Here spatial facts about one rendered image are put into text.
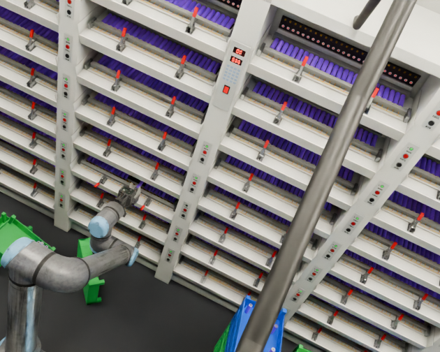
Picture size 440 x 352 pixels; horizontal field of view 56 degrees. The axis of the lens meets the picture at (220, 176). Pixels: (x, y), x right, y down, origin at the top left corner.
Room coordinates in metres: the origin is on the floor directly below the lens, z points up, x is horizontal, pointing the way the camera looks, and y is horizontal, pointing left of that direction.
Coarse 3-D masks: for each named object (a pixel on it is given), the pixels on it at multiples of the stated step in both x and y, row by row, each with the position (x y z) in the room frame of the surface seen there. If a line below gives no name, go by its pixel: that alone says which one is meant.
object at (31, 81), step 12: (0, 48) 1.66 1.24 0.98; (0, 60) 1.61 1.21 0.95; (12, 60) 1.61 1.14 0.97; (24, 60) 1.64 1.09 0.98; (0, 72) 1.55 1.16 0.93; (12, 72) 1.57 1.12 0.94; (24, 72) 1.60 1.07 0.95; (36, 72) 1.60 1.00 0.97; (48, 72) 1.62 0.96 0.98; (12, 84) 1.53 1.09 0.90; (24, 84) 1.53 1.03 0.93; (36, 84) 1.56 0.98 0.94; (48, 84) 1.58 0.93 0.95; (36, 96) 1.52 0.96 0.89; (48, 96) 1.51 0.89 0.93
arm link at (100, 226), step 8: (104, 208) 1.21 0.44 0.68; (112, 208) 1.22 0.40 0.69; (96, 216) 1.15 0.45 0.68; (104, 216) 1.16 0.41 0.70; (112, 216) 1.18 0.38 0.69; (96, 224) 1.11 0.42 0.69; (104, 224) 1.12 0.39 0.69; (112, 224) 1.16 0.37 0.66; (96, 232) 1.10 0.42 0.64; (104, 232) 1.10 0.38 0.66
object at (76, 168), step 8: (80, 152) 1.56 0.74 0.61; (80, 160) 1.54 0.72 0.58; (72, 168) 1.50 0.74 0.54; (80, 168) 1.51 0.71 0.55; (80, 176) 1.49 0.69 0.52; (88, 176) 1.49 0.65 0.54; (96, 176) 1.50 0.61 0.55; (104, 184) 1.47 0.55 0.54; (112, 184) 1.49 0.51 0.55; (136, 184) 1.54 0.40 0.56; (112, 192) 1.46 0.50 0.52; (144, 200) 1.47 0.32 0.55; (144, 208) 1.44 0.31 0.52; (152, 208) 1.44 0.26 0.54; (160, 208) 1.46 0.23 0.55; (160, 216) 1.43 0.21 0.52; (168, 216) 1.43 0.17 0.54
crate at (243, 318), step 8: (248, 296) 1.14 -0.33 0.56; (248, 304) 1.14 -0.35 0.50; (240, 312) 1.08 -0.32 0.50; (280, 312) 1.14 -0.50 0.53; (240, 320) 1.02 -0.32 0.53; (280, 320) 1.13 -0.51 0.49; (240, 328) 1.02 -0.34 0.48; (280, 328) 1.08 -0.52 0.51; (240, 336) 0.98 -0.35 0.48; (272, 336) 1.04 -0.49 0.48; (280, 336) 1.03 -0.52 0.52; (272, 344) 1.00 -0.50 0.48; (280, 344) 0.98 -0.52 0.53
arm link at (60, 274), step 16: (64, 256) 0.75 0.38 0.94; (96, 256) 0.89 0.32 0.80; (112, 256) 0.96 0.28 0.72; (128, 256) 1.07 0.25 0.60; (48, 272) 0.67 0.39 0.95; (64, 272) 0.70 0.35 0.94; (80, 272) 0.73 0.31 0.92; (96, 272) 0.82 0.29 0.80; (48, 288) 0.65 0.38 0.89; (64, 288) 0.67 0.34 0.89; (80, 288) 0.71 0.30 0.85
